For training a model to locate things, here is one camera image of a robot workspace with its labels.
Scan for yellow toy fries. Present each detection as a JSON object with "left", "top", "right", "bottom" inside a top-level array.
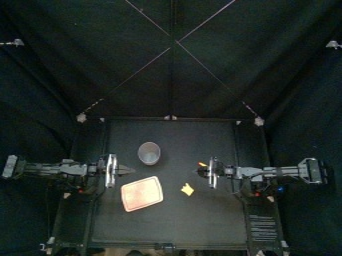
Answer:
[{"left": 180, "top": 182, "right": 196, "bottom": 197}]

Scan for pink rectangular plate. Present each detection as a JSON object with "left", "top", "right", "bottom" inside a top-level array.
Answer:
[{"left": 120, "top": 175, "right": 164, "bottom": 213}]

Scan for grey plastic cup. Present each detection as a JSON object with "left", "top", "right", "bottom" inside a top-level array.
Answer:
[{"left": 136, "top": 141, "right": 162, "bottom": 167}]

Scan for white printed label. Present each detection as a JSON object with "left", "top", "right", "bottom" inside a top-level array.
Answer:
[{"left": 247, "top": 214, "right": 279, "bottom": 244}]

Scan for table edge clamp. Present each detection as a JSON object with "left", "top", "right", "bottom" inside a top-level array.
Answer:
[
  {"left": 39, "top": 236, "right": 57, "bottom": 256},
  {"left": 277, "top": 240, "right": 291, "bottom": 256},
  {"left": 154, "top": 242, "right": 178, "bottom": 253}
]

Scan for silver cloth clamp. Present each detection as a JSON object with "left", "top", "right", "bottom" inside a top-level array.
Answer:
[
  {"left": 325, "top": 39, "right": 342, "bottom": 51},
  {"left": 0, "top": 38, "right": 25, "bottom": 48}
]

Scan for thin diagonal frame cord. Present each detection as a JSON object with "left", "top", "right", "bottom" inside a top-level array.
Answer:
[
  {"left": 124, "top": 0, "right": 259, "bottom": 118},
  {"left": 82, "top": 0, "right": 236, "bottom": 114}
]

